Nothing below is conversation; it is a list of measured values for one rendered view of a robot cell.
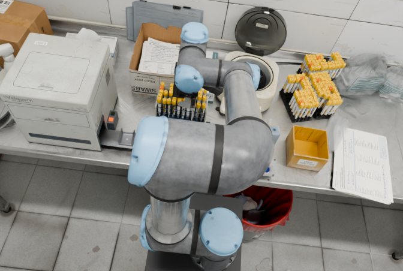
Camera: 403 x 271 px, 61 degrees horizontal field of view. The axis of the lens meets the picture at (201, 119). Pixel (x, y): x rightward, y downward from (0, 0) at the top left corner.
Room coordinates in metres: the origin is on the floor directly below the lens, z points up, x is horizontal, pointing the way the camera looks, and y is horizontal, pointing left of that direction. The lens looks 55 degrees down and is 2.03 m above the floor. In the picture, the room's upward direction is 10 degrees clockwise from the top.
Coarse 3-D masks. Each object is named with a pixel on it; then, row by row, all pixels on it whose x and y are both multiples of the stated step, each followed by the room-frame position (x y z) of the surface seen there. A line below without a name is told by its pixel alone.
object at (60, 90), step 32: (32, 64) 0.70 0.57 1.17; (64, 64) 0.72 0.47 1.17; (96, 64) 0.74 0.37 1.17; (0, 96) 0.57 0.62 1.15; (32, 96) 0.58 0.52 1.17; (64, 96) 0.60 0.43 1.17; (96, 96) 0.65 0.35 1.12; (32, 128) 0.57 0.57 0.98; (64, 128) 0.58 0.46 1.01; (96, 128) 0.59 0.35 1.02
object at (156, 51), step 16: (144, 32) 1.15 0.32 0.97; (160, 32) 1.16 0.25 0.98; (176, 32) 1.16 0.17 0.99; (144, 48) 1.09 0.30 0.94; (160, 48) 1.11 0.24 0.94; (176, 48) 1.12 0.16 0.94; (144, 64) 1.00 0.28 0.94; (160, 64) 1.01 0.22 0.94; (144, 80) 0.88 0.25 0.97; (160, 80) 0.88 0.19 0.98
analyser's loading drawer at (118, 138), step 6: (102, 132) 0.64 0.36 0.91; (108, 132) 0.65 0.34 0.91; (114, 132) 0.65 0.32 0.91; (120, 132) 0.64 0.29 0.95; (126, 132) 0.66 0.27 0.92; (132, 132) 0.66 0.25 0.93; (102, 138) 0.62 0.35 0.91; (108, 138) 0.62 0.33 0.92; (114, 138) 0.62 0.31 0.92; (120, 138) 0.62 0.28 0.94; (126, 138) 0.63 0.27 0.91; (132, 138) 0.62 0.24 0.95; (102, 144) 0.59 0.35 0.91; (108, 144) 0.60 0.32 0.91; (114, 144) 0.60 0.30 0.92; (120, 144) 0.60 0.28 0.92; (126, 144) 0.60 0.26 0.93; (132, 144) 0.61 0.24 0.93
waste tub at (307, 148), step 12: (300, 132) 0.78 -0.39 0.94; (312, 132) 0.78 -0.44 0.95; (324, 132) 0.78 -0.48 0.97; (288, 144) 0.73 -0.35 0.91; (300, 144) 0.76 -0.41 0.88; (312, 144) 0.77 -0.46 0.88; (324, 144) 0.73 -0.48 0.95; (288, 156) 0.68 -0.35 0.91; (300, 156) 0.65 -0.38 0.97; (312, 156) 0.66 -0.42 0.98; (324, 156) 0.68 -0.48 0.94; (300, 168) 0.65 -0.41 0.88; (312, 168) 0.65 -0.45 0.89
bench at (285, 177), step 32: (64, 32) 1.17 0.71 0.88; (96, 32) 1.20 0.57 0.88; (128, 64) 1.04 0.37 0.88; (288, 64) 1.21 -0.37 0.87; (128, 96) 0.86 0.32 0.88; (352, 96) 1.07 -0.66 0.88; (0, 128) 0.61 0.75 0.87; (128, 128) 0.70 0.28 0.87; (288, 128) 0.83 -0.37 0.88; (320, 128) 0.86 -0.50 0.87; (352, 128) 0.89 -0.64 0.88; (384, 128) 0.92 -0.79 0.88; (64, 160) 0.54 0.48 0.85; (96, 160) 0.54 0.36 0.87; (128, 160) 0.57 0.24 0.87; (320, 192) 0.58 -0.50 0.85
